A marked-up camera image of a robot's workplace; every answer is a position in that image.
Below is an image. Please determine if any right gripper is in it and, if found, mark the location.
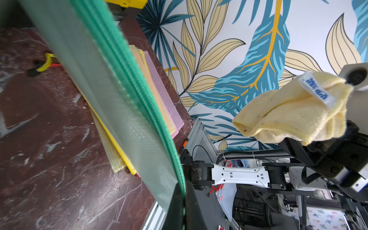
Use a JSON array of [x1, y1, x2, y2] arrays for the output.
[[279, 120, 368, 201]]

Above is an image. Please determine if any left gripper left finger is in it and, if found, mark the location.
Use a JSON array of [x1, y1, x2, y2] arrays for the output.
[[162, 184, 185, 230]]

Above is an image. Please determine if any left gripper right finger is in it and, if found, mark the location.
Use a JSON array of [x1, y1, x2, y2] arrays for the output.
[[184, 181, 207, 230]]

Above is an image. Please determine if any cream wiping cloth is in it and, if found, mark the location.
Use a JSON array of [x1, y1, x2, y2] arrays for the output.
[[232, 71, 354, 146]]

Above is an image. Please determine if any yellow-green mesh document bag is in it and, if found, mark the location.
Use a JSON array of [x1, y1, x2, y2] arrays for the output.
[[28, 53, 138, 176]]

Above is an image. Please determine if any pink mesh document bag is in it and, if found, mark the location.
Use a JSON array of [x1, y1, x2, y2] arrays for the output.
[[144, 51, 184, 138]]

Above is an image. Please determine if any green-zip clear mesh bag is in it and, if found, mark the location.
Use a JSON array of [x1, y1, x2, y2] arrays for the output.
[[21, 1, 186, 212]]

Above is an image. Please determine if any yellow mesh document bag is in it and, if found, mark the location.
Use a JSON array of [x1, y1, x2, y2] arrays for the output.
[[128, 45, 178, 138]]

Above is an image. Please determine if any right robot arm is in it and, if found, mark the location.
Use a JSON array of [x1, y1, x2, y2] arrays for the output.
[[181, 119, 368, 204]]

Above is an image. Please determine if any yellow black toolbox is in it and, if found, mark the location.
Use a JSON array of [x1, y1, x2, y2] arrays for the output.
[[105, 0, 148, 9]]

